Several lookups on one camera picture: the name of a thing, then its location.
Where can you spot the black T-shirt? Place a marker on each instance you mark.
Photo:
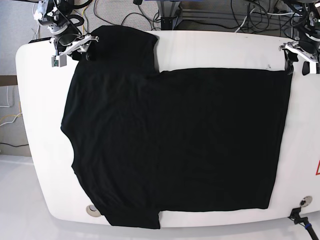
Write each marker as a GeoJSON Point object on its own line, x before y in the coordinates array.
{"type": "Point", "coordinates": [187, 140]}

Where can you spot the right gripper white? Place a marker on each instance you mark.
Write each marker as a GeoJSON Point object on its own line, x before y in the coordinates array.
{"type": "Point", "coordinates": [76, 44]}

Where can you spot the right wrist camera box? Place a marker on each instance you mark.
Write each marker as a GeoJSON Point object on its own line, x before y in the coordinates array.
{"type": "Point", "coordinates": [59, 61]}

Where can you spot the aluminium frame post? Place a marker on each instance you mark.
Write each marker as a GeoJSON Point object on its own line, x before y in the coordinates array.
{"type": "Point", "coordinates": [171, 14]}

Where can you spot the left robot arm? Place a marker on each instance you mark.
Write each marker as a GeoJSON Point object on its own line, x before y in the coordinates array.
{"type": "Point", "coordinates": [305, 39]}

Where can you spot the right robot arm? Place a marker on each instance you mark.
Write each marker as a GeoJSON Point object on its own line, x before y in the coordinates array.
{"type": "Point", "coordinates": [58, 17]}

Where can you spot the table grommet hole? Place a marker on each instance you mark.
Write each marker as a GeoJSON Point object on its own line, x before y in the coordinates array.
{"type": "Point", "coordinates": [93, 211]}
{"type": "Point", "coordinates": [306, 201]}

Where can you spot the right table grommet hole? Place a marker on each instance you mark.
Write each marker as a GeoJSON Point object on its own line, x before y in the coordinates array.
{"type": "Point", "coordinates": [306, 201]}

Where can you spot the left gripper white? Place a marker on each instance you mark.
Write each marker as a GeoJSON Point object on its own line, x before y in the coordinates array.
{"type": "Point", "coordinates": [293, 50]}

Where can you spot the black clamp mount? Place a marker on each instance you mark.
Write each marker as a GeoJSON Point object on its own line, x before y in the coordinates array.
{"type": "Point", "coordinates": [303, 221]}

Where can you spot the red warning sticker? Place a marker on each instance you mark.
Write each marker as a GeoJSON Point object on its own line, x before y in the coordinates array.
{"type": "Point", "coordinates": [318, 169]}

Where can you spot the left table grommet hole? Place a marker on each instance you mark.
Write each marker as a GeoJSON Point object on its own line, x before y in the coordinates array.
{"type": "Point", "coordinates": [93, 211]}

